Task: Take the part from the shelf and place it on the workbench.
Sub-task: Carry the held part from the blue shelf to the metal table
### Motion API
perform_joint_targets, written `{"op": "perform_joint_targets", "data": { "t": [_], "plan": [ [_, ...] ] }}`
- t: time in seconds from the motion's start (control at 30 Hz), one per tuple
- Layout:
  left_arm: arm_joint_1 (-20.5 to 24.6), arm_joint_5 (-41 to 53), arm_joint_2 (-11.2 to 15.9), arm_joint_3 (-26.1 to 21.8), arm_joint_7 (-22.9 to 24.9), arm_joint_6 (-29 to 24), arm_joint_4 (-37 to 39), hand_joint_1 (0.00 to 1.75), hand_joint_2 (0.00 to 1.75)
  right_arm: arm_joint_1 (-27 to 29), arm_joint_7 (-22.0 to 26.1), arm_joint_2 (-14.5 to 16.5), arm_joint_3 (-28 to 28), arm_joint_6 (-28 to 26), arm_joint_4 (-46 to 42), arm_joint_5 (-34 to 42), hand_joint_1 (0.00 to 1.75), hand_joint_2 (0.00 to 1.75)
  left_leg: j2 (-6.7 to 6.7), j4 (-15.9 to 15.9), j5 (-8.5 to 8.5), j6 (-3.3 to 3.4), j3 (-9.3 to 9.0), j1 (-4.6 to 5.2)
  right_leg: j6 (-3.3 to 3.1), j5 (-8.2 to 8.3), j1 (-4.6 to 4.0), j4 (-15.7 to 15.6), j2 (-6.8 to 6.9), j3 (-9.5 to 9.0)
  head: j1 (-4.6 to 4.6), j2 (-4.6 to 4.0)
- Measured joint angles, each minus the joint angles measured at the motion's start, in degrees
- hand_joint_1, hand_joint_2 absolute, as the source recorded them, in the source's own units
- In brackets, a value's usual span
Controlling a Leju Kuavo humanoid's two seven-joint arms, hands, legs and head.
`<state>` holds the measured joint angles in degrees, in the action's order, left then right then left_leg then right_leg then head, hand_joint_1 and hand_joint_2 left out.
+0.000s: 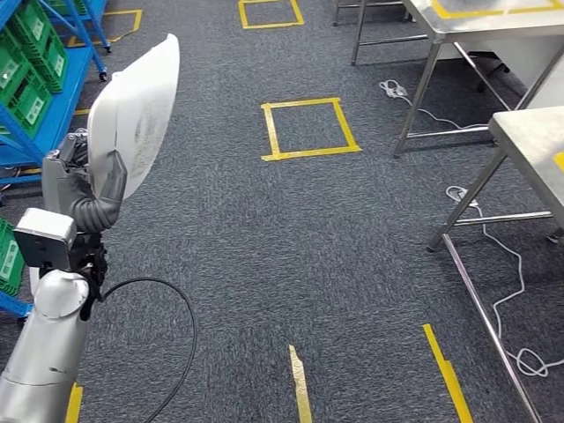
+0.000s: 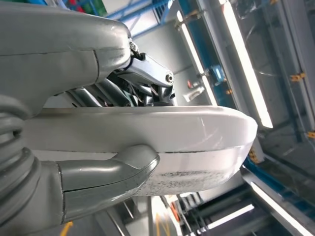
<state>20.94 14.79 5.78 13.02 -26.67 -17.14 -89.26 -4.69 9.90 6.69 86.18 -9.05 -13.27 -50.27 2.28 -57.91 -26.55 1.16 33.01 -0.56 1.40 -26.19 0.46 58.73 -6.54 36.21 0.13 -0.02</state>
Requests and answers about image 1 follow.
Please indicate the yellow table tape marking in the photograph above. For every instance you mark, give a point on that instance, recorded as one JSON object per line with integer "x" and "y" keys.
{"x": 466, "y": 13}
{"x": 559, "y": 161}

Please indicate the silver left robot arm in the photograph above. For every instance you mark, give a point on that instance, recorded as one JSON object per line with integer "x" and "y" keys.
{"x": 44, "y": 350}

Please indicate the white power adapter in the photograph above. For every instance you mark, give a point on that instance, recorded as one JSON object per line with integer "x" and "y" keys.
{"x": 460, "y": 195}

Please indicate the stainless steel table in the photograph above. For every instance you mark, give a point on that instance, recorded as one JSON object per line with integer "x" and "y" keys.
{"x": 463, "y": 29}
{"x": 528, "y": 140}

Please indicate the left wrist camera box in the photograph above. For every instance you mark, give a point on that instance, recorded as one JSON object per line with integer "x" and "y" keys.
{"x": 44, "y": 239}

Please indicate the white curved plastic part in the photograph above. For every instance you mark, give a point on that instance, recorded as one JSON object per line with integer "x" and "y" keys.
{"x": 137, "y": 105}

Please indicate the yellow floor tape strip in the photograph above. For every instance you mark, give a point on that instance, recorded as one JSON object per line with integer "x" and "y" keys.
{"x": 300, "y": 379}
{"x": 447, "y": 373}
{"x": 74, "y": 403}

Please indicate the white cabinet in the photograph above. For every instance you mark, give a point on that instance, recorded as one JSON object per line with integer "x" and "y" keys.
{"x": 528, "y": 55}

